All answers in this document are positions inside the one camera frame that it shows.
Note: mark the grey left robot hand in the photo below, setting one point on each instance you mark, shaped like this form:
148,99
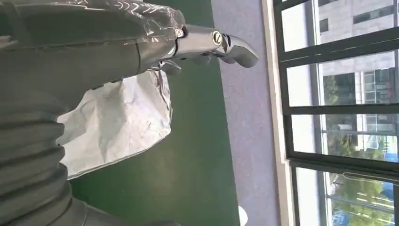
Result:
78,59

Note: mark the grey parcel with red print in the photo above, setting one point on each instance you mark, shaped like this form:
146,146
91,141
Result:
118,124

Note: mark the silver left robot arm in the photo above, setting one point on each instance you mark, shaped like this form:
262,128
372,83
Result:
28,162

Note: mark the white window sill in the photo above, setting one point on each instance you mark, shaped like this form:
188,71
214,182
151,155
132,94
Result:
276,124

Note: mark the white round cap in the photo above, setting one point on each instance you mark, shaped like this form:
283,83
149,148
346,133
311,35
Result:
242,216

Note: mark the black window frame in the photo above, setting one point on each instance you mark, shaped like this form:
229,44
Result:
343,109

